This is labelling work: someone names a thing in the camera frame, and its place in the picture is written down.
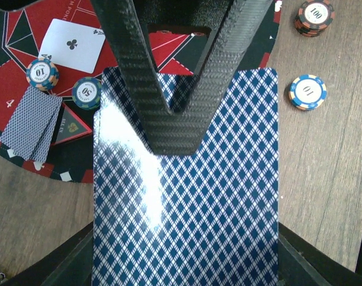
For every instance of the white blue poker chip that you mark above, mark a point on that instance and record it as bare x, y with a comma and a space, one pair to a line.
42, 74

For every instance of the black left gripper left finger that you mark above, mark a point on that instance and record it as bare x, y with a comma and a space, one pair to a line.
68, 264

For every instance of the white blue chip stack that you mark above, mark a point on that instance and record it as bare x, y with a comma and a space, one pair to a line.
307, 92

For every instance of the ace of clubs card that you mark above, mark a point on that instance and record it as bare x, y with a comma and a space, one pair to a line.
72, 45

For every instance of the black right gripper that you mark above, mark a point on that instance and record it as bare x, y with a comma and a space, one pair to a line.
206, 38

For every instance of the round red black poker mat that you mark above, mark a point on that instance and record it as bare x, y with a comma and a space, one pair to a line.
21, 35

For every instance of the blue green poker chip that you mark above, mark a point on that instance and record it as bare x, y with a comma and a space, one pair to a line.
86, 93

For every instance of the blue patterned card deck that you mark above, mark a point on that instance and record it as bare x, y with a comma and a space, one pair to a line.
210, 218

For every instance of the triangular all in marker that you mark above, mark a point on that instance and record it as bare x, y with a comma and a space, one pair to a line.
69, 127

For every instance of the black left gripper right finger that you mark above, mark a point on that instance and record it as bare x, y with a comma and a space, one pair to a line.
300, 263

